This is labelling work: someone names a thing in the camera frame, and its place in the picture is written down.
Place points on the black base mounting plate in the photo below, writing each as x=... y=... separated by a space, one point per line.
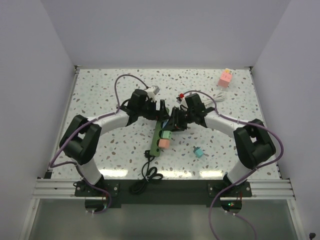
x=165 y=192

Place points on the salmon plug cube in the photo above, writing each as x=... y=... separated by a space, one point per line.
x=164 y=143

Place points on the green plug cube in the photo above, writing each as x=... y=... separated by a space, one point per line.
x=166 y=134

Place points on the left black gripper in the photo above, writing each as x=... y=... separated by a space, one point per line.
x=161 y=114

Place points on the aluminium frame rail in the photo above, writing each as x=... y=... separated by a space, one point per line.
x=46 y=188

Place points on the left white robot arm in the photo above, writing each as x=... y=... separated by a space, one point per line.
x=81 y=138

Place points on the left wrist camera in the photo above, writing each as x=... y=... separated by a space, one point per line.
x=152 y=91

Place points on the teal plug cube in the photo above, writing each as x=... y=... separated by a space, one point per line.
x=198 y=152

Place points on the green power strip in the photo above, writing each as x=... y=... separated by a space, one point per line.
x=154 y=148

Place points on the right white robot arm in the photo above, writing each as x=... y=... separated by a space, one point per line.
x=253 y=143

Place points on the blue plug cube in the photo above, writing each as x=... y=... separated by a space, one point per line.
x=164 y=124

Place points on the pink cube charger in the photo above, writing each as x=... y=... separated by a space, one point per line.
x=225 y=78

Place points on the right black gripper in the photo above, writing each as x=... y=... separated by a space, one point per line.
x=174 y=122

